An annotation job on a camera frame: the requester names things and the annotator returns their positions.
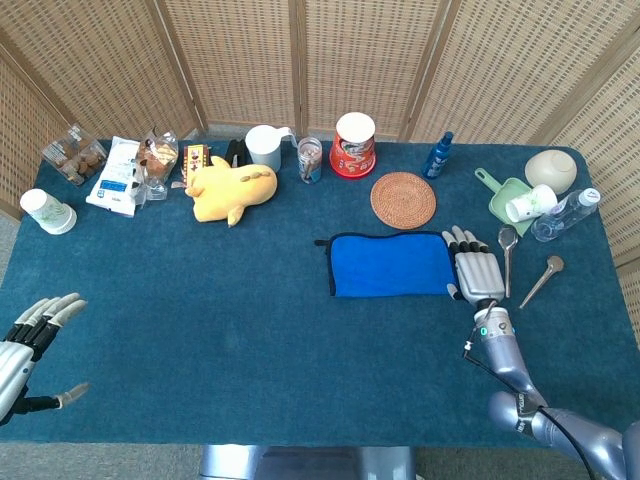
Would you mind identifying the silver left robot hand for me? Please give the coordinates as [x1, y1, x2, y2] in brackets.
[0, 292, 91, 427]

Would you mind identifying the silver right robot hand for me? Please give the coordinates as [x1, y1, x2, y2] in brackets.
[441, 224, 506, 306]

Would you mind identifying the grey and blue cloth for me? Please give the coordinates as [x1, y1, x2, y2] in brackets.
[313, 230, 460, 299]

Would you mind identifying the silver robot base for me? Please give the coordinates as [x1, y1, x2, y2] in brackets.
[198, 444, 417, 480]

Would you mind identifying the shiny metal spoon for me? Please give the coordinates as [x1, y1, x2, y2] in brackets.
[497, 225, 520, 299]

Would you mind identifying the green plastic scoop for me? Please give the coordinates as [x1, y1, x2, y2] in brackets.
[473, 167, 536, 237]

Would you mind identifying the brownish metal spoon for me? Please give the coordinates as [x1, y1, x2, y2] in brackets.
[518, 255, 565, 310]

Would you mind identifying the white paper cup green print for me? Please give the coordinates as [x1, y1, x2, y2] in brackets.
[504, 183, 559, 223]
[19, 188, 78, 236]

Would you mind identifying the clear plastic water bottle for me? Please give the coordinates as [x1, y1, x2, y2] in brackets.
[530, 187, 601, 243]

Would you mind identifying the round woven rattan coaster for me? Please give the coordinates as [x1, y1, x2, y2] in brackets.
[370, 171, 438, 231]

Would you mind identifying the blue spray bottle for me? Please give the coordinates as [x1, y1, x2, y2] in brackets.
[421, 131, 455, 180]

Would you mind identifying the beige bowl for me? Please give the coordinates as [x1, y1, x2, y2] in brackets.
[524, 149, 578, 196]

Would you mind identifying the red instant noodle cup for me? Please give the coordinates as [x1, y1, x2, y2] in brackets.
[329, 112, 377, 179]

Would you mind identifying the blue tablecloth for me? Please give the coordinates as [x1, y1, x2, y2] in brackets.
[0, 138, 640, 448]

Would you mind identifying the clear jar of biscuit sticks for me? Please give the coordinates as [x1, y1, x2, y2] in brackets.
[297, 136, 324, 185]

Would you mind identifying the white and blue snack packet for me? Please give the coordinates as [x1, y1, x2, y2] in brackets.
[85, 135, 142, 218]

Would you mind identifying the clear plastic box of muffins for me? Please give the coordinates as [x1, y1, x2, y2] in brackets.
[41, 124, 109, 187]

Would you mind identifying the clear bag of pastries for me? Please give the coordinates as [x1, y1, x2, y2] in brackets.
[134, 128, 180, 202]

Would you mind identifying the yellow plush toy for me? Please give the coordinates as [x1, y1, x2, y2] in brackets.
[184, 155, 279, 229]

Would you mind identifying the brown chocolate box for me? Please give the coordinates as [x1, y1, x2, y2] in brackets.
[182, 144, 211, 189]

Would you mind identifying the black object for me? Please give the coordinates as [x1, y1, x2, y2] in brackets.
[224, 138, 252, 169]

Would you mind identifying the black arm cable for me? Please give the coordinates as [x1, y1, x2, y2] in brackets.
[462, 339, 596, 480]

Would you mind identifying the light blue handled mug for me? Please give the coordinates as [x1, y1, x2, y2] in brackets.
[244, 124, 298, 174]

